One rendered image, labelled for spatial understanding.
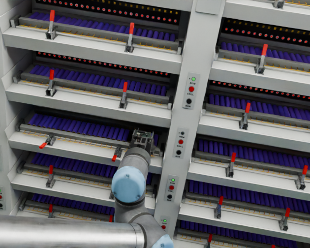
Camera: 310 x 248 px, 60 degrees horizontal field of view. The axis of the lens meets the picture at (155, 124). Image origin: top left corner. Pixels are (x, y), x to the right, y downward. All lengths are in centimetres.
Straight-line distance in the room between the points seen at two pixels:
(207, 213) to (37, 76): 85
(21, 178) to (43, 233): 71
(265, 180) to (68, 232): 76
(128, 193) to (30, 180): 60
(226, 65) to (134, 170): 46
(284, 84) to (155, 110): 44
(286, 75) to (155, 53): 44
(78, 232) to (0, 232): 15
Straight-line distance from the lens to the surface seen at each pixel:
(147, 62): 92
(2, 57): 109
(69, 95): 104
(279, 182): 115
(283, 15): 95
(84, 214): 132
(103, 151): 107
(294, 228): 130
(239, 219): 121
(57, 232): 60
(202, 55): 90
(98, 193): 118
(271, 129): 105
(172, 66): 91
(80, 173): 121
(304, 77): 103
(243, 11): 92
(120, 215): 83
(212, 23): 90
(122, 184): 75
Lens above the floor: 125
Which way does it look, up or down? 21 degrees down
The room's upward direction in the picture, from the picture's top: 9 degrees clockwise
